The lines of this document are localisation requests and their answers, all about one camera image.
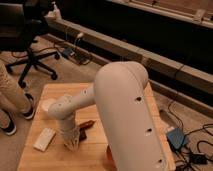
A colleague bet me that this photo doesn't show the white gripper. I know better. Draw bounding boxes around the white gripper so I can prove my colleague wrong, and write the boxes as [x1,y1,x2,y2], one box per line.
[58,117,80,150]

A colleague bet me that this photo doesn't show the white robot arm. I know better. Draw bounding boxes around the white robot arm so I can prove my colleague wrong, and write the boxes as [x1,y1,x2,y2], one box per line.
[48,61,168,171]

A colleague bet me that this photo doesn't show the white flat eraser pad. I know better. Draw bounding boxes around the white flat eraser pad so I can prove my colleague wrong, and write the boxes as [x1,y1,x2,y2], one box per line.
[33,128,56,152]

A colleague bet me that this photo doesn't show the red marker pen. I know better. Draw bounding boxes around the red marker pen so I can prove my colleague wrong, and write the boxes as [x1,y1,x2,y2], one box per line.
[79,120,95,129]

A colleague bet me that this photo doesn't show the red bowl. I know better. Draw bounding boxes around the red bowl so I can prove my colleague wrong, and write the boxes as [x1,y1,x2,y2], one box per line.
[106,146,114,165]

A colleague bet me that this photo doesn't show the white paper cup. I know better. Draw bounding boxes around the white paper cup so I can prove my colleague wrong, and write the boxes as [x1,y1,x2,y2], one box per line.
[41,98,55,112]

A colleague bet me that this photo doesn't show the black striped sneaker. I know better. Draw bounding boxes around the black striped sneaker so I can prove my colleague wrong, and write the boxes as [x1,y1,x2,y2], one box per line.
[21,93,36,121]

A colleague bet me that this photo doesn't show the seated person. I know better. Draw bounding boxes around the seated person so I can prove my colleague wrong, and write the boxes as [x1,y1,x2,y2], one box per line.
[0,61,34,136]

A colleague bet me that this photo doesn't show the blue device on floor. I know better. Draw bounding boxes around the blue device on floor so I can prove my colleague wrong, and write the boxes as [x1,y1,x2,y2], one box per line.
[62,48,75,59]

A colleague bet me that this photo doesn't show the blue power adapter box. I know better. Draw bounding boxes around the blue power adapter box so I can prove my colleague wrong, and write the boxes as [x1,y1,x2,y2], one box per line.
[166,128,189,151]

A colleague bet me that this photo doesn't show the black office chair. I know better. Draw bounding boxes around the black office chair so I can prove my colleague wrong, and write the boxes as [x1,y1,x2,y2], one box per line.
[0,0,60,88]

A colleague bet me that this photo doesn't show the white spray bottle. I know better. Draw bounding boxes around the white spray bottle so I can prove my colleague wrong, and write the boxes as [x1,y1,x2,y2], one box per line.
[47,2,62,20]

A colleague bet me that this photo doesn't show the black floor cables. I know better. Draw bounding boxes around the black floor cables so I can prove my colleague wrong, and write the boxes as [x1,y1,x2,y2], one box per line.
[166,96,213,171]

